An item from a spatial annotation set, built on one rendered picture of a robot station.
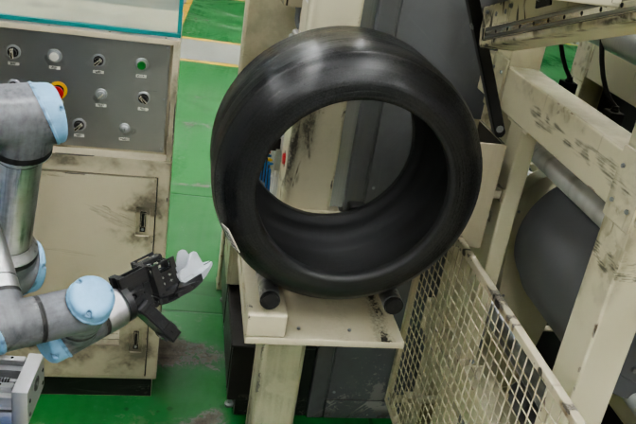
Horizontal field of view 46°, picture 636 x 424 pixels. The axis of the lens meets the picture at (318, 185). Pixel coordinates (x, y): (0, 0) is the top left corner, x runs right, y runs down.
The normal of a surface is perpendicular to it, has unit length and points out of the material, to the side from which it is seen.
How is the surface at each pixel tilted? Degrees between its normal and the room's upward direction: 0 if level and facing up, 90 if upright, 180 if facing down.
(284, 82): 55
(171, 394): 0
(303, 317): 0
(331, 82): 80
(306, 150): 90
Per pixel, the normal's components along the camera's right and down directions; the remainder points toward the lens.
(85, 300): 0.47, -0.51
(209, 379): 0.15, -0.91
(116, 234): 0.14, 0.42
